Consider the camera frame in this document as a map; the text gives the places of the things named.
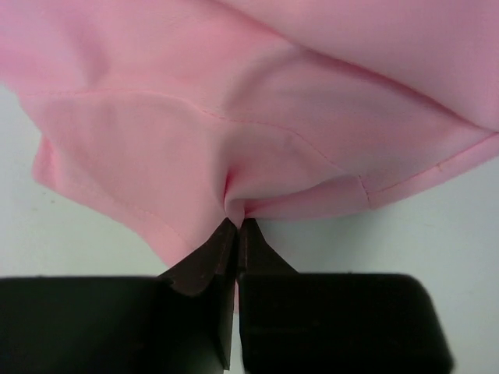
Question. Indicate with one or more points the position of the pink t shirt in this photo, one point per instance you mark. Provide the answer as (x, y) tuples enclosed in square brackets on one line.
[(170, 116)]

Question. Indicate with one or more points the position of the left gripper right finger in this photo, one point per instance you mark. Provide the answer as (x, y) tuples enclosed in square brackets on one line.
[(292, 322)]

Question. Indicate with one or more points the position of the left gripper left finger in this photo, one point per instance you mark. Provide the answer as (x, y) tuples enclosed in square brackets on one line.
[(177, 322)]

